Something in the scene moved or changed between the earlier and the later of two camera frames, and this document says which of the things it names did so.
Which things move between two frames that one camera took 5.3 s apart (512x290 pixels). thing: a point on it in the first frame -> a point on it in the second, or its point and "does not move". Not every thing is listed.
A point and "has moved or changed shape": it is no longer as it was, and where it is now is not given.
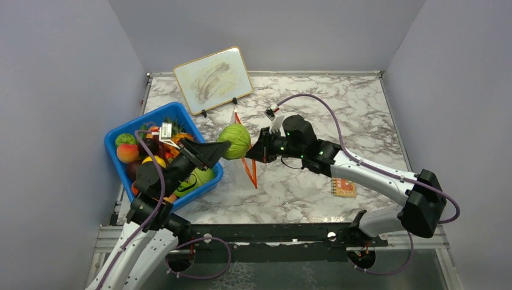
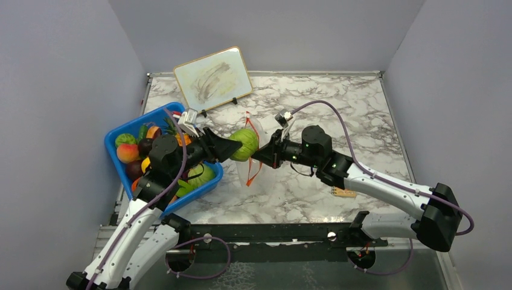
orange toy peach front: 171,199 does not move
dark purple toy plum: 151,144 does not move
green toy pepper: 142,135 does not move
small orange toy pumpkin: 134,189 does not move
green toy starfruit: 183,186 does not move
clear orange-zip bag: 247,164 has moved or changed shape
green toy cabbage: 240,138 has moved or changed shape
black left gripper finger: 197,149 -> 214,139
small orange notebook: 342,187 does not move
